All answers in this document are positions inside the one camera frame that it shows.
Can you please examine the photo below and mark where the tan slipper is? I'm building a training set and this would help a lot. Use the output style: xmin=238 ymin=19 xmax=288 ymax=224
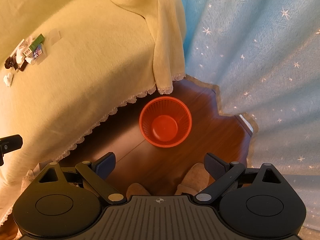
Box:
xmin=174 ymin=162 xmax=212 ymax=195
xmin=126 ymin=183 xmax=150 ymax=198

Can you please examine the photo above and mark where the clear plastic cup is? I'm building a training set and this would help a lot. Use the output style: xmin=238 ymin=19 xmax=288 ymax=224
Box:
xmin=47 ymin=30 xmax=62 ymax=46

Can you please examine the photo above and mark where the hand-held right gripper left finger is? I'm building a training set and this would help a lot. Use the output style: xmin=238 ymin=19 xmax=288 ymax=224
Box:
xmin=32 ymin=152 xmax=127 ymax=204

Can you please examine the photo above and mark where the yellow fleece blanket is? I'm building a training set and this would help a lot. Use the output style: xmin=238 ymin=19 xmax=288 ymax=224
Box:
xmin=0 ymin=0 xmax=187 ymax=228

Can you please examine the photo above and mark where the white cardboard box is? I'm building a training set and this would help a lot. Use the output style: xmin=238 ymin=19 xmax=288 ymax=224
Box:
xmin=10 ymin=39 xmax=27 ymax=57

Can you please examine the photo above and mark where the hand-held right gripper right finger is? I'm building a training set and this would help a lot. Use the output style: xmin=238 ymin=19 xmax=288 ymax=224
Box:
xmin=195 ymin=152 xmax=285 ymax=204

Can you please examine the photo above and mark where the orange mesh plastic basket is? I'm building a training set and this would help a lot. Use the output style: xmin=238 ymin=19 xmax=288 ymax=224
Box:
xmin=139 ymin=96 xmax=192 ymax=147

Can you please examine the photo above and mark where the black hair scrunchie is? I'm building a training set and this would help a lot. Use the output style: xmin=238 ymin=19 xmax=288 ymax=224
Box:
xmin=4 ymin=56 xmax=17 ymax=70

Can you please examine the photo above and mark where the blue star-print curtain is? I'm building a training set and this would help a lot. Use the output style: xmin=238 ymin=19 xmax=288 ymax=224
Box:
xmin=172 ymin=0 xmax=320 ymax=235

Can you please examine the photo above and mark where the green cardboard box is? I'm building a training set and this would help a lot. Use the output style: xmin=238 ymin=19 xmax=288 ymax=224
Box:
xmin=23 ymin=34 xmax=45 ymax=56

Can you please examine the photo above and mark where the blue-label clear plastic box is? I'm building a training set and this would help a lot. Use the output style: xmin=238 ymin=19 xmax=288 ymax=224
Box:
xmin=30 ymin=44 xmax=48 ymax=65

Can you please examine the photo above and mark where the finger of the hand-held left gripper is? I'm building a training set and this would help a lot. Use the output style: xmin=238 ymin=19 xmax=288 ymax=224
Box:
xmin=0 ymin=134 xmax=23 ymax=166

